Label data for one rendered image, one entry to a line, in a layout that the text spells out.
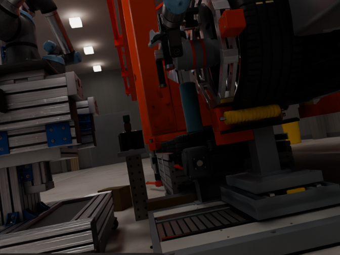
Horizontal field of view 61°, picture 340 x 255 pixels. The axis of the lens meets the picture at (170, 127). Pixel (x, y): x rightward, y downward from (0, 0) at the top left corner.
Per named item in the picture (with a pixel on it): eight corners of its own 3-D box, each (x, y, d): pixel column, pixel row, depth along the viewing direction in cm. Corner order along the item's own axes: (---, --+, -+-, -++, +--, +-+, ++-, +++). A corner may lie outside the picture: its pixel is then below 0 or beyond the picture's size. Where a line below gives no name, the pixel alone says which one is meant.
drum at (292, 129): (282, 145, 748) (277, 121, 752) (297, 142, 753) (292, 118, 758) (290, 144, 708) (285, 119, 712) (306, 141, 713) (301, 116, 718)
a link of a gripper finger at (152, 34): (147, 35, 116) (162, 25, 109) (150, 49, 116) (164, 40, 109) (140, 34, 114) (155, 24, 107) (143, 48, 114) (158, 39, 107)
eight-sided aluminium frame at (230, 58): (247, 94, 113) (221, -37, 117) (230, 97, 112) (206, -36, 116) (212, 113, 167) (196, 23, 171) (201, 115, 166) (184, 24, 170)
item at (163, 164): (185, 185, 188) (179, 151, 189) (170, 187, 186) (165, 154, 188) (159, 167, 432) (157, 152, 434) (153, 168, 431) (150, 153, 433)
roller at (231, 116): (287, 114, 127) (285, 101, 127) (222, 125, 123) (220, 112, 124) (281, 116, 133) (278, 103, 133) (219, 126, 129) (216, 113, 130)
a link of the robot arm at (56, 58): (60, 74, 157) (56, 50, 158) (37, 79, 159) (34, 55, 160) (71, 79, 169) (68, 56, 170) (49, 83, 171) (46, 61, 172)
